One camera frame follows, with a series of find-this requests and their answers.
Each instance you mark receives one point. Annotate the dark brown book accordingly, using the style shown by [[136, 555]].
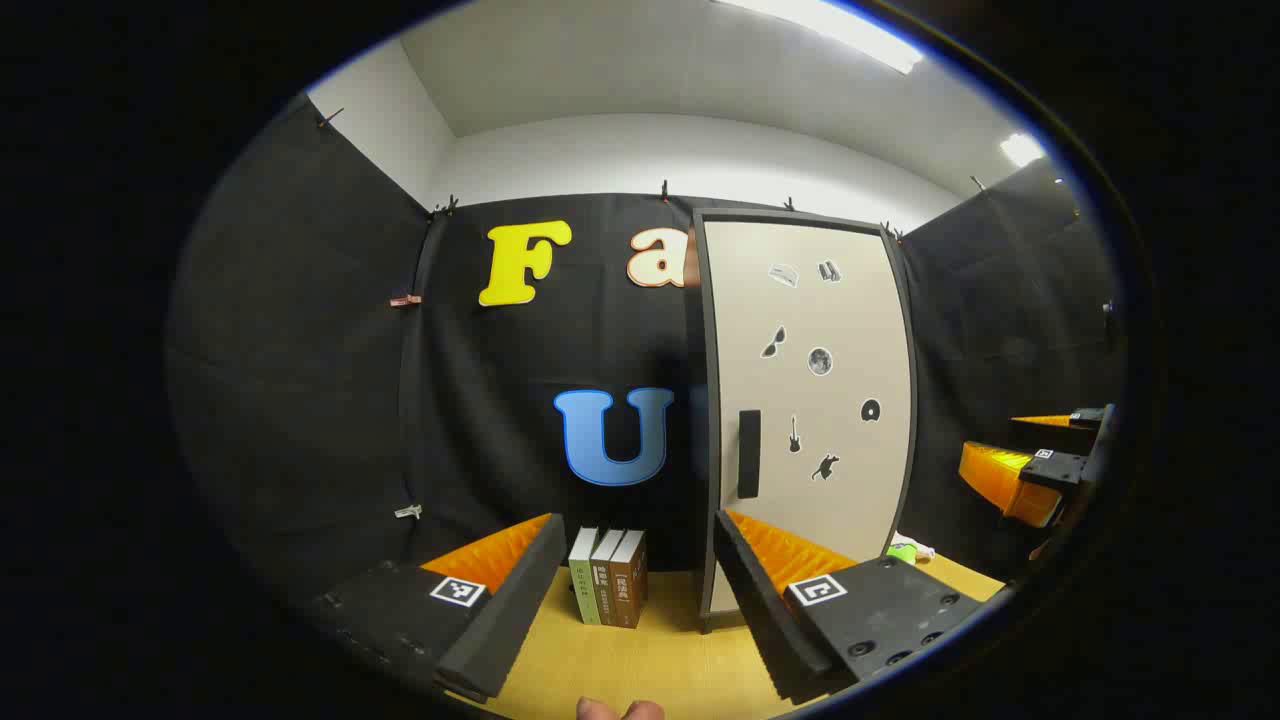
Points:
[[631, 585]]

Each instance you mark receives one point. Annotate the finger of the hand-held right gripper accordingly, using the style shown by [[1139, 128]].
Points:
[[1060, 419], [1010, 485]]

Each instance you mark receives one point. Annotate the olive brown book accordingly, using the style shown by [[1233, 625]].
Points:
[[604, 592]]

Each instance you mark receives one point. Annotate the long ceiling light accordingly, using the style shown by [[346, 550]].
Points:
[[850, 35]]

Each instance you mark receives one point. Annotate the green hardcover book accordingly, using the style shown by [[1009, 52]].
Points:
[[585, 585]]

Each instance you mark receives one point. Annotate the white cloth clip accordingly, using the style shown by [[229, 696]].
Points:
[[407, 512]]

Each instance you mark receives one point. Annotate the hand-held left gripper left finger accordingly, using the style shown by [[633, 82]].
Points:
[[510, 610]]

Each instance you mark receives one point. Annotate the black backdrop cloth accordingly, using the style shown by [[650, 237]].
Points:
[[300, 350]]

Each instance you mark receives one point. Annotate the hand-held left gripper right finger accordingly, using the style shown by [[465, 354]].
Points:
[[760, 610]]

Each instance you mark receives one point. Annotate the red cloth clip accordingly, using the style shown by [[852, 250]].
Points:
[[405, 300]]

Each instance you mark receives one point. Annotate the dark grey cabinet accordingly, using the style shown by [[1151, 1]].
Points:
[[750, 214]]

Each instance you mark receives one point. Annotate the white green plastic toy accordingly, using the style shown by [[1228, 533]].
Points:
[[903, 550]]

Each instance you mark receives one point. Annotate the small ceiling light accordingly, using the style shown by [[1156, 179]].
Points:
[[1021, 149]]

